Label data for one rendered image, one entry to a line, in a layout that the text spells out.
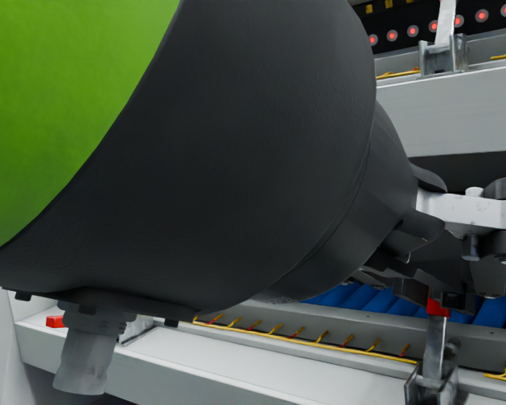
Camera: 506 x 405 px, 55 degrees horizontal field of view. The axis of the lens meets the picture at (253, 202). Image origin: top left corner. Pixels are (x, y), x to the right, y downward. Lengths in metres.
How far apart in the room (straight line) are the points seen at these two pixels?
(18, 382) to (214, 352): 0.27
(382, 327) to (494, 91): 0.17
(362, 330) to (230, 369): 0.10
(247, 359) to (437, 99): 0.22
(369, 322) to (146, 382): 0.19
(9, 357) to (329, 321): 0.35
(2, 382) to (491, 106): 0.52
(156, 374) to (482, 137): 0.29
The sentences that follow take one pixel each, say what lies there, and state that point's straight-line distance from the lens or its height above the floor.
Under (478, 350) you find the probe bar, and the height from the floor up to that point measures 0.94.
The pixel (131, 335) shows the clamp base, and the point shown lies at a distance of 0.45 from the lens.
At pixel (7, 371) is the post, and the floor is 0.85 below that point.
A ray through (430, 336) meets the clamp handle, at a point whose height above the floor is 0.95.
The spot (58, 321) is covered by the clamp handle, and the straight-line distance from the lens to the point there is 0.41.
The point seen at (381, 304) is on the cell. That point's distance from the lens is 0.41.
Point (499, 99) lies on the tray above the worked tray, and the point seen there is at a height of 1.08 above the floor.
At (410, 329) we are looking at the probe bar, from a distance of 0.35.
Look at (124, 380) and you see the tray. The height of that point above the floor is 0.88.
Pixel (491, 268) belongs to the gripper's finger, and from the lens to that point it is 0.19.
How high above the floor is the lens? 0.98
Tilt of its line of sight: 7 degrees up
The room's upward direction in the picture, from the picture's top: 5 degrees clockwise
